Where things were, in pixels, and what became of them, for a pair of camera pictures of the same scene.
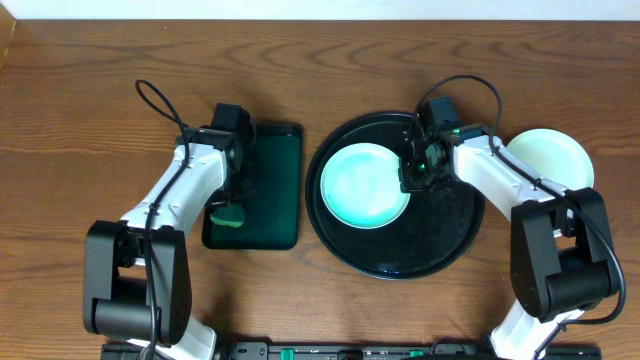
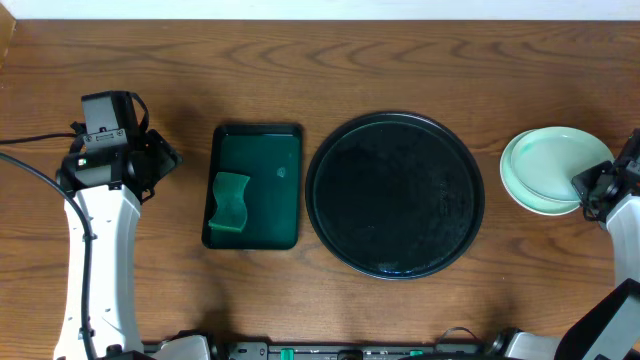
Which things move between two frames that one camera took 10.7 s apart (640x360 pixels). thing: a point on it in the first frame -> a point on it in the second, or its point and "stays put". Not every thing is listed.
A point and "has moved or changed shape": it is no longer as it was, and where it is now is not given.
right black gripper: [408, 182] -> [581, 182]
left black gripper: [238, 189] -> [163, 156]
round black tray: [437, 229] stays put
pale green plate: [557, 154] has moved or changed shape
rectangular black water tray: [272, 212] stays put
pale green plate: [359, 185] -> [548, 159]
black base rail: [346, 350] stays put
